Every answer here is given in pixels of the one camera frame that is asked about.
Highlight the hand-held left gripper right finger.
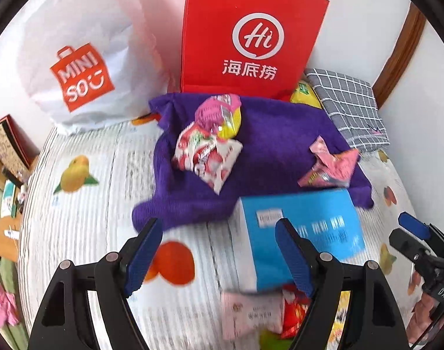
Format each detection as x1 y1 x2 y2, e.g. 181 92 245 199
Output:
275 218 408 350

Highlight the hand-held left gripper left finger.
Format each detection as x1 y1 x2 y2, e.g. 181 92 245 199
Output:
28 218 164 350

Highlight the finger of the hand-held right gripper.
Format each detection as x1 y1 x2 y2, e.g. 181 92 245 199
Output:
398 212 444 260
389 228 433 269

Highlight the pale pink snack packet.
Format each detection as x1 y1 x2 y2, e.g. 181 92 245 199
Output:
221 292 284 341

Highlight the green snack packet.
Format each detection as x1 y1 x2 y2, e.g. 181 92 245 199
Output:
260 330 292 350

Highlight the pink packet with silver edge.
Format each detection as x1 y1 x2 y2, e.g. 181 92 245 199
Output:
298 149 361 189

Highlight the small pink candy packet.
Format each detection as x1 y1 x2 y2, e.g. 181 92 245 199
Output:
309 136 330 161

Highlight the white red snack packet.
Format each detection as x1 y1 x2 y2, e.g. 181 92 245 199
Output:
173 122 243 195

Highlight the purple towel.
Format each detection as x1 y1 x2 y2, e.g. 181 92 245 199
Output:
132 93 375 232

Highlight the pink yellow snack packet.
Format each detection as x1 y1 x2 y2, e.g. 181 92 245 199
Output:
194 94 243 140

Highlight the person's right hand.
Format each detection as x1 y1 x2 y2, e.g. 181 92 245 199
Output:
406 292 443 343

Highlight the blue tissue pack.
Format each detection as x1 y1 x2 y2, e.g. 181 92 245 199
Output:
234 188 366 294

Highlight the fruit print tablecloth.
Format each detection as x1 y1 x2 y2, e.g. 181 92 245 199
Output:
18 117 427 350

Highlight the grey checked folded cloth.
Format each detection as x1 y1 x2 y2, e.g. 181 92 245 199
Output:
304 67 390 151

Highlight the small white teal box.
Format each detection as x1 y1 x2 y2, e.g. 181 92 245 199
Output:
0 180 27 219

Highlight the pink cloth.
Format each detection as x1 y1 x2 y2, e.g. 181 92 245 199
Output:
0 262 22 327

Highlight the yellow green snack bag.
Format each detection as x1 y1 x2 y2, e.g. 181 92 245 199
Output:
289 79 323 109

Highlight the patterned box with red edge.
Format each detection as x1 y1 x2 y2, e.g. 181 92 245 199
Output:
0 114 40 186

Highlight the white plastic shopping bag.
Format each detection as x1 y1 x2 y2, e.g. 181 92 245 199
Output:
12 0 171 135

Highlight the red paper bag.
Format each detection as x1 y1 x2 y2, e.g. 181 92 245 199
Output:
180 0 331 101

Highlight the brown wooden door frame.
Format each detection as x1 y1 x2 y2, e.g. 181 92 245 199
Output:
373 2 427 108

